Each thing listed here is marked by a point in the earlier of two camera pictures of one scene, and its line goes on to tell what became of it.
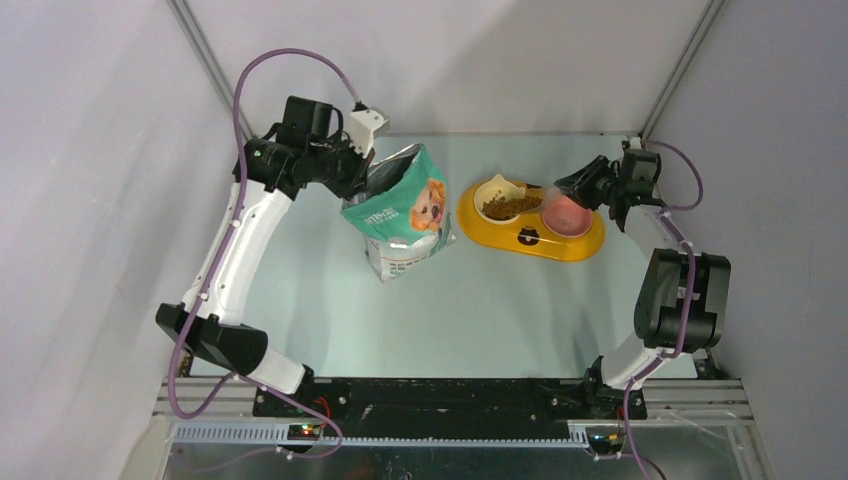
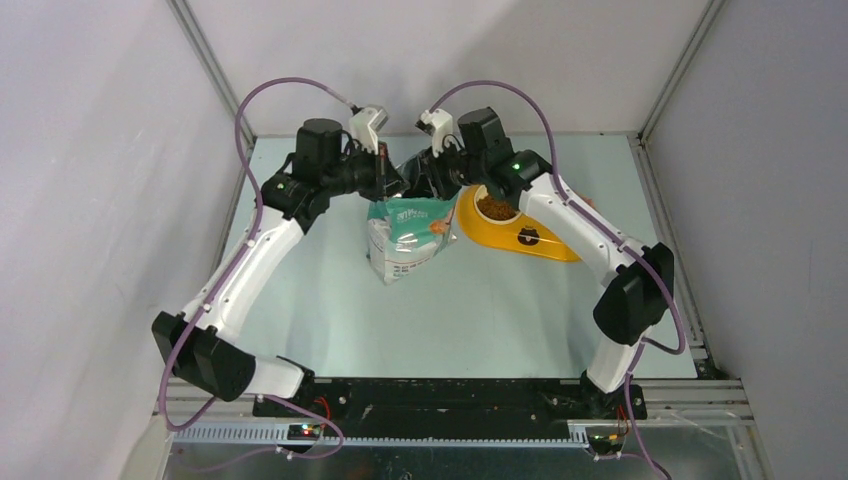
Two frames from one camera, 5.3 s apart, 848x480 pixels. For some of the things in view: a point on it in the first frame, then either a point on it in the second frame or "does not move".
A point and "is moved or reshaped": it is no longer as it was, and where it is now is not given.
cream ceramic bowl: (494, 189) does not move
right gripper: (578, 185) to (426, 185)
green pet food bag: (403, 214) is moved or reshaped
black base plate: (463, 408) does not move
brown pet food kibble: (500, 208) does not move
